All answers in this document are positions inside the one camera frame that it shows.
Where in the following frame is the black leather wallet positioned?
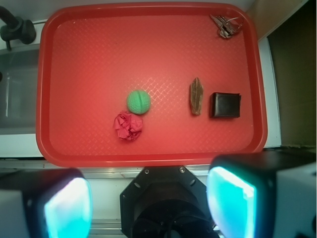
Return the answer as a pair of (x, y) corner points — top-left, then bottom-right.
(210, 92), (241, 118)

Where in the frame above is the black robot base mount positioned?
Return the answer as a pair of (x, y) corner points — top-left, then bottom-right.
(120, 166), (219, 238)

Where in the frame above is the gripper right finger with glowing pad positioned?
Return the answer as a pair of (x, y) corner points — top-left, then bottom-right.
(206, 151), (317, 238)

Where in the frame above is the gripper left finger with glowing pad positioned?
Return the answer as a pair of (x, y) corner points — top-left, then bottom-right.
(0, 169), (93, 238)

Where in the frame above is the grey sink basin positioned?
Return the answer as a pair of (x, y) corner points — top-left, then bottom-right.
(0, 49), (39, 135)

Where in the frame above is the crumpled red paper ball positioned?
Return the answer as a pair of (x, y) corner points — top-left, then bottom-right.
(113, 111), (143, 141)

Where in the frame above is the green foam ball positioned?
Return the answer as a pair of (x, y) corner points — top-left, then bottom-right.
(127, 90), (151, 115)

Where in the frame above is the red plastic tray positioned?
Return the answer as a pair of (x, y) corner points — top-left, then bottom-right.
(36, 2), (267, 167)

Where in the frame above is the dark grey faucet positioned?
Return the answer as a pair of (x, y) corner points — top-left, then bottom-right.
(0, 6), (37, 51)

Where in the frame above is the brown wood piece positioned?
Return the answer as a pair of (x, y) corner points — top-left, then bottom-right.
(190, 77), (204, 116)

